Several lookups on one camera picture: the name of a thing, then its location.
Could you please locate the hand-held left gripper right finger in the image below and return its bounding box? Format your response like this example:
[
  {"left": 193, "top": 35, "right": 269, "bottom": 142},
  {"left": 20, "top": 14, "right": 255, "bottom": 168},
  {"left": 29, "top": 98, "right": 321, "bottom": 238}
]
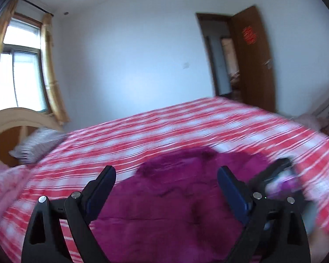
[{"left": 217, "top": 166, "right": 311, "bottom": 263}]

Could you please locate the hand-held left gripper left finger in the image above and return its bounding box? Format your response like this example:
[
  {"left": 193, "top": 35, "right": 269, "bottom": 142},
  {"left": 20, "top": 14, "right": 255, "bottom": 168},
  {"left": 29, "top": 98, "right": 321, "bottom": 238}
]
[{"left": 21, "top": 165, "right": 117, "bottom": 263}]

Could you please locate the magenta down jacket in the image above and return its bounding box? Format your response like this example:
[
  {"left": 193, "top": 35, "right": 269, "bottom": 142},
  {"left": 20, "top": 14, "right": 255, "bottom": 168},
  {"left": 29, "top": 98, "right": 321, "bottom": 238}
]
[{"left": 91, "top": 146, "right": 272, "bottom": 263}]

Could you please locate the red plaid bed sheet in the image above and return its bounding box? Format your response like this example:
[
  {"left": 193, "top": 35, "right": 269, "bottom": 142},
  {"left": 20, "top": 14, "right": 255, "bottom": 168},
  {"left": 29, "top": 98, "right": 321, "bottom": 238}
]
[{"left": 0, "top": 96, "right": 329, "bottom": 263}]

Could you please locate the striped pillow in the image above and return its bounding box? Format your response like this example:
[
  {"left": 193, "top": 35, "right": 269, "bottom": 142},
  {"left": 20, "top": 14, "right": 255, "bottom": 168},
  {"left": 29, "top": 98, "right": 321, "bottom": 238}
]
[{"left": 9, "top": 127, "right": 68, "bottom": 165}]

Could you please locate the pink floral pillow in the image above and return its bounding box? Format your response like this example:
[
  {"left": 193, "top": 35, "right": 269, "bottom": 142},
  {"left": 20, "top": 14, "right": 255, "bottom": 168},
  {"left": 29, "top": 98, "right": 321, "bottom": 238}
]
[{"left": 0, "top": 164, "right": 35, "bottom": 226}]

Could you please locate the brown wooden door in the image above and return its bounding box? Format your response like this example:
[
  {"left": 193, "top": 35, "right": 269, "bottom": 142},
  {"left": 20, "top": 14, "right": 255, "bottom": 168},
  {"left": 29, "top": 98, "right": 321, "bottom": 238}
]
[{"left": 230, "top": 5, "right": 277, "bottom": 113}]

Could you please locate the wooden headboard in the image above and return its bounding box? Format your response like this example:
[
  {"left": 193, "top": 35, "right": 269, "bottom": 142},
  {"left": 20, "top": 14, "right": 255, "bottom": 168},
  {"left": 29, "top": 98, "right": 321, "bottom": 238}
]
[{"left": 0, "top": 107, "right": 66, "bottom": 168}]

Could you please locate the window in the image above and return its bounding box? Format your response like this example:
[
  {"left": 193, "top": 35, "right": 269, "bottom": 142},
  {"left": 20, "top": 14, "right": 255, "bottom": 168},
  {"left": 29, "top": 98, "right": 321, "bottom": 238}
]
[{"left": 0, "top": 16, "right": 50, "bottom": 114}]

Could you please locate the red paper door decoration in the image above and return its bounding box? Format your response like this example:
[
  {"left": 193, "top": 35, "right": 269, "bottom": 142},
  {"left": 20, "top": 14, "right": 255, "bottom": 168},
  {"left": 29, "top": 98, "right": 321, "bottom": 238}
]
[{"left": 241, "top": 26, "right": 257, "bottom": 45}]

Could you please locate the black curtain rod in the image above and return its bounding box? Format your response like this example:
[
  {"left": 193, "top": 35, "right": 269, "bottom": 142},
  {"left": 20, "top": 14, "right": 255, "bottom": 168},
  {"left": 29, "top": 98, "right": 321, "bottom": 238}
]
[{"left": 18, "top": 0, "right": 54, "bottom": 16}]

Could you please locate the dark wooden door frame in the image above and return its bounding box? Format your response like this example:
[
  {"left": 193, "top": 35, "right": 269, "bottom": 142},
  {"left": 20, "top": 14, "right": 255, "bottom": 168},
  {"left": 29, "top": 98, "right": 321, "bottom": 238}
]
[{"left": 196, "top": 12, "right": 233, "bottom": 97}]

